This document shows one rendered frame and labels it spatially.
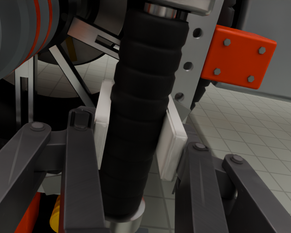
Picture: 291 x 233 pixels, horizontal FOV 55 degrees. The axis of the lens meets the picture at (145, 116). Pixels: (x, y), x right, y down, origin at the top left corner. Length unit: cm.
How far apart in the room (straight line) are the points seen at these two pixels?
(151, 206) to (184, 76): 107
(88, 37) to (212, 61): 21
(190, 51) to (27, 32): 20
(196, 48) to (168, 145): 25
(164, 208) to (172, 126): 127
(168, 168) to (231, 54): 27
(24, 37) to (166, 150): 18
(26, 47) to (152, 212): 116
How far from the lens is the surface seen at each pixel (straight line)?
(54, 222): 54
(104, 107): 15
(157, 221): 134
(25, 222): 53
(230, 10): 48
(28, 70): 52
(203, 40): 39
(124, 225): 20
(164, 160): 16
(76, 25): 48
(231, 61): 40
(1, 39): 25
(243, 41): 40
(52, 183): 48
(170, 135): 15
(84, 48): 73
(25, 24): 29
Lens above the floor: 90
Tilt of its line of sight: 23 degrees down
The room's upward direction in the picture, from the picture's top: 14 degrees clockwise
